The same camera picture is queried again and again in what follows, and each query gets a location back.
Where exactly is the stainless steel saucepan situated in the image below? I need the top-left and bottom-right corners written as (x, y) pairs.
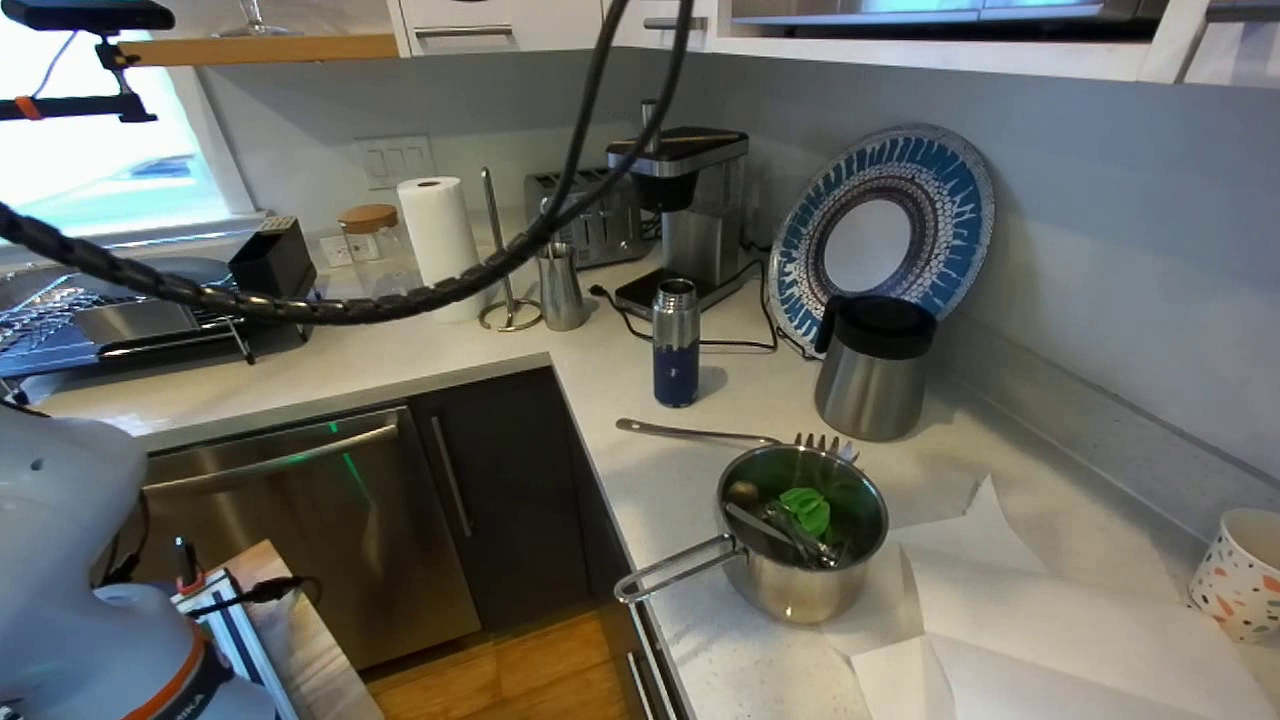
top-left (612, 441), bottom-right (895, 631)

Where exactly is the steel canister with black lid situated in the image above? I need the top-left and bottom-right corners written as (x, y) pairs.
top-left (813, 294), bottom-right (940, 448)

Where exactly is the silver fork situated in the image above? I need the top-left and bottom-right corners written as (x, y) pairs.
top-left (612, 416), bottom-right (865, 472)

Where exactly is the stainless steel microwave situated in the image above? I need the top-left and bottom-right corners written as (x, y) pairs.
top-left (726, 0), bottom-right (1179, 40)

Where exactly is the blue patterned cloth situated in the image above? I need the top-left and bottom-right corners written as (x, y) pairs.
top-left (0, 273), bottom-right (106, 386)

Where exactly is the glass jar with wooden lid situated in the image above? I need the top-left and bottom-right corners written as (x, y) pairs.
top-left (338, 202), bottom-right (408, 294)

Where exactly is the stainless steel toaster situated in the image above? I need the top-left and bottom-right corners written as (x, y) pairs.
top-left (524, 169), bottom-right (656, 276)

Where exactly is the white paper towel roll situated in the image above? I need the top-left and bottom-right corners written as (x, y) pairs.
top-left (395, 173), bottom-right (489, 324)

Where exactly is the white mug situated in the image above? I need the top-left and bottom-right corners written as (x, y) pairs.
top-left (1188, 509), bottom-right (1280, 643)

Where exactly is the dark lower cabinet door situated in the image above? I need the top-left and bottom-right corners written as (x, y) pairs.
top-left (413, 368), bottom-right (604, 631)

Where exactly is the bright kitchen window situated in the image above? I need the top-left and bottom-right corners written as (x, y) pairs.
top-left (0, 26), bottom-right (255, 246)

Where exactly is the wooden shelf board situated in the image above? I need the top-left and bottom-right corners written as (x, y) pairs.
top-left (117, 31), bottom-right (405, 74)

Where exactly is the steel and blue bottle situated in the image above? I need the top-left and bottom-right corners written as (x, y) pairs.
top-left (650, 273), bottom-right (708, 411)

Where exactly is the stainless steel dishwasher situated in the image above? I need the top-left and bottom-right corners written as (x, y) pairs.
top-left (131, 399), bottom-right (485, 676)

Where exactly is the green plastic item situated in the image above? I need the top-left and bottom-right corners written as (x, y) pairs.
top-left (776, 485), bottom-right (842, 537)

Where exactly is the steel black coffee maker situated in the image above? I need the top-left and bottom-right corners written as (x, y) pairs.
top-left (604, 100), bottom-right (755, 316)

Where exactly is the white parchment paper sheet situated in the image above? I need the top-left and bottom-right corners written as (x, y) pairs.
top-left (853, 475), bottom-right (1276, 720)

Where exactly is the narrow white upper cabinet door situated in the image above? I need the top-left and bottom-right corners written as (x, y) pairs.
top-left (601, 0), bottom-right (726, 55)

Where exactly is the black appliance power cord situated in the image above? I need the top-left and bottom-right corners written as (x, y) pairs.
top-left (587, 280), bottom-right (788, 362)

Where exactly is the dark metal utensil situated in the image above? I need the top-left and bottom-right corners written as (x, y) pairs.
top-left (726, 498), bottom-right (846, 576)

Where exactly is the small steel pitcher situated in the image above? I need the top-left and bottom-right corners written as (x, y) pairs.
top-left (538, 242), bottom-right (593, 335)

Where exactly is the wooden robot mounting table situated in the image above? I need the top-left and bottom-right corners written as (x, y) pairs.
top-left (168, 537), bottom-right (393, 720)

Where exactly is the blue patterned decorative plate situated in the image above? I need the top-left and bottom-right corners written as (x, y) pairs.
top-left (759, 123), bottom-right (999, 366)

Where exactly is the black metal tray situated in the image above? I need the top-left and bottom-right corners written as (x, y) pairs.
top-left (94, 294), bottom-right (266, 368)

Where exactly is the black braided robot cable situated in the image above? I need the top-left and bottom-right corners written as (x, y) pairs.
top-left (0, 0), bottom-right (700, 333)

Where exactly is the wire paper towel holder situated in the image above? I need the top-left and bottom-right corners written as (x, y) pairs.
top-left (478, 164), bottom-right (547, 335)

